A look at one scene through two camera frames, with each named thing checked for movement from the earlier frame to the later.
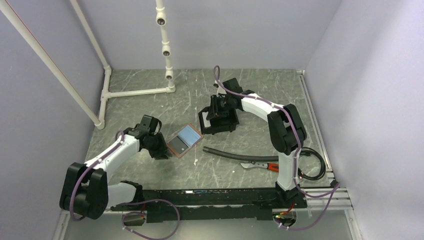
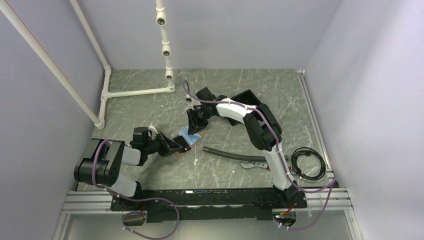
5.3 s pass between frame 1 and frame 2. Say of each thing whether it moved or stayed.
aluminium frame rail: stayed
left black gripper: moved
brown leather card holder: stayed
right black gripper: moved
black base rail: stayed
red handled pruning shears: stayed
